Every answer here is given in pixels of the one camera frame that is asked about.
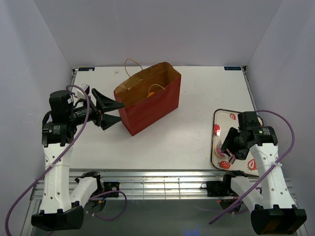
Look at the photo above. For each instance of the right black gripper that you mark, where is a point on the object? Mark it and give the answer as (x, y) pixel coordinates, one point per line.
(228, 142)

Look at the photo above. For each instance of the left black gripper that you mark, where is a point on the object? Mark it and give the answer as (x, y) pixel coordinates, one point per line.
(104, 104)

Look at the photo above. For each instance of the pink fake donut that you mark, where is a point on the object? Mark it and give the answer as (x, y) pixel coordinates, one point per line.
(219, 153)

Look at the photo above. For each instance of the red paper bag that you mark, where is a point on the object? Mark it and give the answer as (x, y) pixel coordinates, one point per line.
(141, 111)

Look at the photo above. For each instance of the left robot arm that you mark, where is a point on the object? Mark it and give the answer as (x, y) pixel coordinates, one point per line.
(62, 209)

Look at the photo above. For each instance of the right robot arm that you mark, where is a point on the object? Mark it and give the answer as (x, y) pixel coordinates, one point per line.
(273, 210)

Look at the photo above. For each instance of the strawberry pattern tray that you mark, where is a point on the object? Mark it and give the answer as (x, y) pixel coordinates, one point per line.
(223, 120)

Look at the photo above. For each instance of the left blue table label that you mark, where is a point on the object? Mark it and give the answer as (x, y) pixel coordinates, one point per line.
(86, 69)

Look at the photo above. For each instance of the blue table label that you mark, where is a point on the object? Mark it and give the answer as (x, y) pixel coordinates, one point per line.
(232, 68)
(86, 69)

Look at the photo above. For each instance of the right blue table label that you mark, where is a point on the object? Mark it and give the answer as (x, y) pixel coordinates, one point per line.
(232, 68)

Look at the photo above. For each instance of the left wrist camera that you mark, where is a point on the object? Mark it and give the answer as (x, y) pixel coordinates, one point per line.
(80, 93)

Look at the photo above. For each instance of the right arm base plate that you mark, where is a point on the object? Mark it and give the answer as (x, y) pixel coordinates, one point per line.
(217, 189)

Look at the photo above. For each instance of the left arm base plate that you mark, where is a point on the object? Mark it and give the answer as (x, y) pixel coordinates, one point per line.
(111, 186)

